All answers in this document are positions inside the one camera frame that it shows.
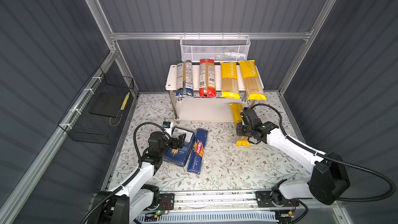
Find yellow Pastatime spaghetti bag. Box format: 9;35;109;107
220;62;240;99
238;60;267;101

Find dark blue spaghetti bag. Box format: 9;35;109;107
176;61;194;98

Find red spaghetti bag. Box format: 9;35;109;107
199;59;217;98

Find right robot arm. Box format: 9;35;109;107
237;107;350;206

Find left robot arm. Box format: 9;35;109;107
81;131;186;224

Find white two-tier shelf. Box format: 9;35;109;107
165;65;254;122

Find large blue Barilla box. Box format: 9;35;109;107
163;127;195;167

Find slim blue Barilla spaghetti box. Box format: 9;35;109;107
187;128;208;174

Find floral patterned table mat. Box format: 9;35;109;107
109;93;309;191

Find yellow marker in basket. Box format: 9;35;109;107
120;92;130;111

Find tubes in white basket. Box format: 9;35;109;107
215;52;247;62

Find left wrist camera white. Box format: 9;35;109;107
163;121;174;135

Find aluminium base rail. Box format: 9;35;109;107
133;188;340;224

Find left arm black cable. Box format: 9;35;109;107
79;122;172;224

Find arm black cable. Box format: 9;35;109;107
79;122;172;224
250;103;397;202

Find white wire mesh basket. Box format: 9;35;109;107
179;34;251;63

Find black wire basket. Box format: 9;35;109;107
59;68;135;145

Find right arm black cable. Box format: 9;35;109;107
250;103;397;202

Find aluminium frame profile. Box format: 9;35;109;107
0;0;352;224

